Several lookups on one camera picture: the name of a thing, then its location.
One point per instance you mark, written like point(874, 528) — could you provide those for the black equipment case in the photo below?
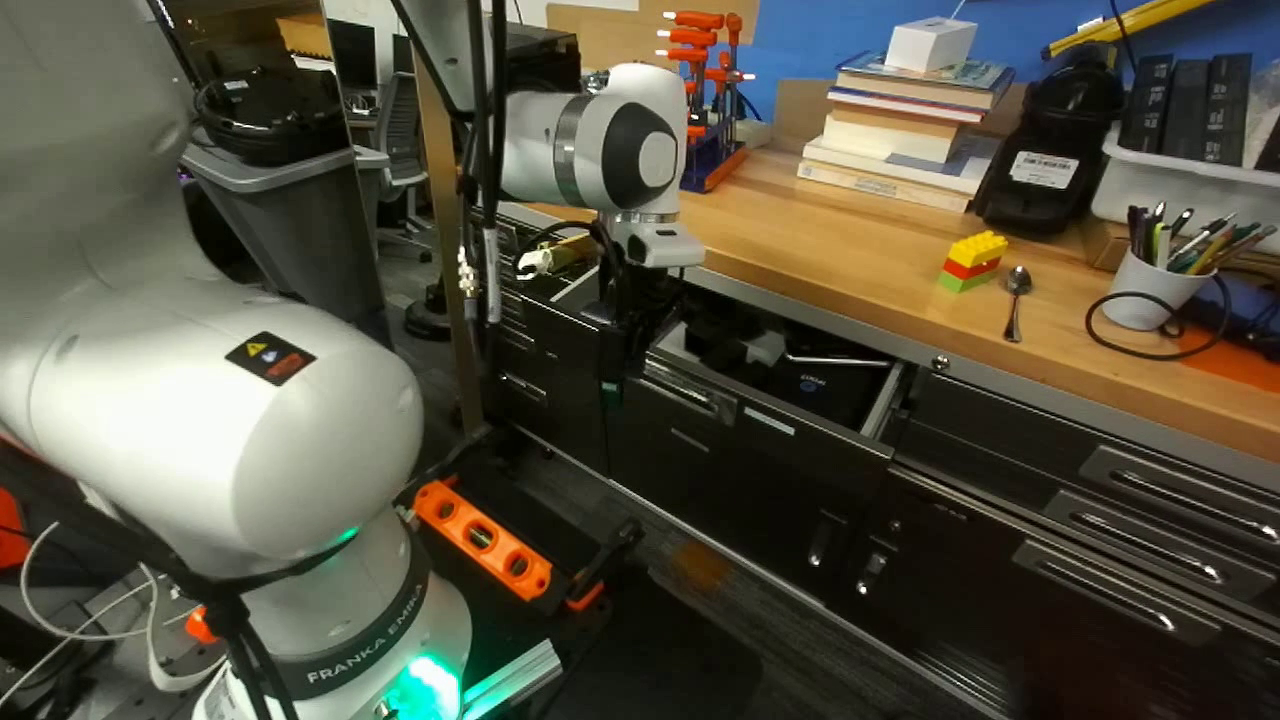
point(265, 112)

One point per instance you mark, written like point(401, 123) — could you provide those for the yellow bar tool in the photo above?
point(1132, 23)

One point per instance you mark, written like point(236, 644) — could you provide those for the grey drawer cabinet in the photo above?
point(1065, 600)
point(546, 360)

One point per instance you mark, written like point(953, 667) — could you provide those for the dark pen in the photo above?
point(1180, 229)
point(1240, 237)
point(1138, 234)

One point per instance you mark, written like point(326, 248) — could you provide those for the white pen cup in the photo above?
point(1153, 300)

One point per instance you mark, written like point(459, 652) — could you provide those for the orange floor object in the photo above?
point(11, 515)

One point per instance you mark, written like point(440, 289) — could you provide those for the green pen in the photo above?
point(1202, 248)

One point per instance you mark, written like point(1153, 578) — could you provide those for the black orange clamp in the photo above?
point(605, 560)

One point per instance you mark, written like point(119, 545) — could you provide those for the metal spoon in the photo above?
point(1018, 279)

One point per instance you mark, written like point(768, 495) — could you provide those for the black pouch white label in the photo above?
point(1055, 104)

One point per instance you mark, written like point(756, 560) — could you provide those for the blue hex key stand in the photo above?
point(714, 152)

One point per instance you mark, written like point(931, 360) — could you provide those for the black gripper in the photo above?
point(642, 305)

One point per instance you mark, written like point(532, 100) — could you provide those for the office chair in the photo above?
point(393, 147)

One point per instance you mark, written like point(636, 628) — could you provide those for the blue wall board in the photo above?
point(825, 35)

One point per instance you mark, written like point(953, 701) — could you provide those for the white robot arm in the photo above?
point(200, 401)

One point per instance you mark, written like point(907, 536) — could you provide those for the grey metal drawer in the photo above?
point(747, 441)

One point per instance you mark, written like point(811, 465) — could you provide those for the orange spirit level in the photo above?
point(483, 536)

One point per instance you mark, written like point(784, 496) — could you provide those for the gold wrist camera bar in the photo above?
point(553, 254)

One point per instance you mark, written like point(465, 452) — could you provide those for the brown cardboard sheet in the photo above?
point(602, 24)

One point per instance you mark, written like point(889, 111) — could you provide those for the thin hardcover book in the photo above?
point(935, 80)
point(921, 104)

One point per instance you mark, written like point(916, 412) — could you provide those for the small orange connector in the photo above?
point(200, 624)

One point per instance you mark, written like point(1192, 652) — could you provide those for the small white box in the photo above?
point(931, 46)

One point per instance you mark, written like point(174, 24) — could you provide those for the black printer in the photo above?
point(540, 61)

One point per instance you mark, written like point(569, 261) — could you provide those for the blue flat object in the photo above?
point(1255, 305)

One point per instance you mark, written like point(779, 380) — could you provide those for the white plastic bin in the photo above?
point(1175, 184)

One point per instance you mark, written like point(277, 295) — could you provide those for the black desk monitor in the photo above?
point(355, 52)

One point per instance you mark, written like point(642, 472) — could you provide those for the black rectangular block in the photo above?
point(1230, 104)
point(1187, 104)
point(1146, 100)

